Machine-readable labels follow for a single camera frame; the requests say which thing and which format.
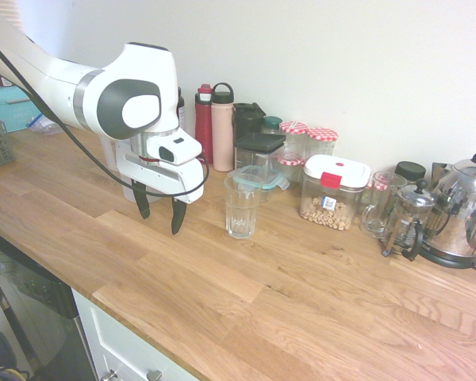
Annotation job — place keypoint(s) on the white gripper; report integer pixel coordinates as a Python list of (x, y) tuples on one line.
[(162, 180)]

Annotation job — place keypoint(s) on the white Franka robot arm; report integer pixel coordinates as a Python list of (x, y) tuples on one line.
[(63, 79)]

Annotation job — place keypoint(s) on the red water bottle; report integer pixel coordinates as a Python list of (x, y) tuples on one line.
[(203, 131)]

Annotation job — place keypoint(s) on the pink water bottle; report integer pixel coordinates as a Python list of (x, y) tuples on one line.
[(222, 135)]

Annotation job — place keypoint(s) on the clear glass tumbler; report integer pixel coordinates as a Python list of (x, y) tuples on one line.
[(242, 214)]

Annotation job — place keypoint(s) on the black protein powder tub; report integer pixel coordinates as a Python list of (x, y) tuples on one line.
[(181, 111)]

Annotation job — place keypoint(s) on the glass container teal lid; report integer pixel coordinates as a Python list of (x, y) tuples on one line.
[(273, 181)]

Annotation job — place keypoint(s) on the square container black lid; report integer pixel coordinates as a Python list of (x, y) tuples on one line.
[(259, 142)]

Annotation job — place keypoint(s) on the black shaker bottle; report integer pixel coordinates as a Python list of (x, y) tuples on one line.
[(244, 119)]

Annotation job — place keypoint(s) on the small jar red checkered lid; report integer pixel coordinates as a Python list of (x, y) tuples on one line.
[(290, 162), (382, 182)]

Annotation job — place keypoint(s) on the glass jar green lid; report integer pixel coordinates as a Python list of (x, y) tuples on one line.
[(271, 124)]

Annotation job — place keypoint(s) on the white cabinet drawer front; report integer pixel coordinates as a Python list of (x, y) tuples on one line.
[(103, 337)]

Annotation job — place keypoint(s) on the clear plastic zip bag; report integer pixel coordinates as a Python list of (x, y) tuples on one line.
[(43, 126)]

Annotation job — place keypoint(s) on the glass jar red checkered lid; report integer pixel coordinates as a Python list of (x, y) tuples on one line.
[(293, 129), (322, 135)]

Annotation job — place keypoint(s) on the black dishwasher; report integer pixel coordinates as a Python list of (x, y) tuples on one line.
[(31, 301)]

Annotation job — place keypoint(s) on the cereal container white lid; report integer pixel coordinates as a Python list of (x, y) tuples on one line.
[(333, 170)]

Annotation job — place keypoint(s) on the clear glass mug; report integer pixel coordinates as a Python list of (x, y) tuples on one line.
[(376, 223)]

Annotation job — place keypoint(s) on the white window blinds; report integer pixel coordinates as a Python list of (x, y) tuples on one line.
[(12, 12)]

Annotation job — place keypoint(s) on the glass french press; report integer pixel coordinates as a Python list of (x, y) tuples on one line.
[(408, 222)]

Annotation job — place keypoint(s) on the glass jar black lid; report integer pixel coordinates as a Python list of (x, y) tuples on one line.
[(410, 170)]

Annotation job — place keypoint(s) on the black kettle base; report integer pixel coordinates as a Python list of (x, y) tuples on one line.
[(448, 260)]

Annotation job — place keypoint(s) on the chrome electric kettle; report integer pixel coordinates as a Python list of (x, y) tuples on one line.
[(468, 206)]

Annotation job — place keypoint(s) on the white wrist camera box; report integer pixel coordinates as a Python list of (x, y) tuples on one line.
[(182, 148)]

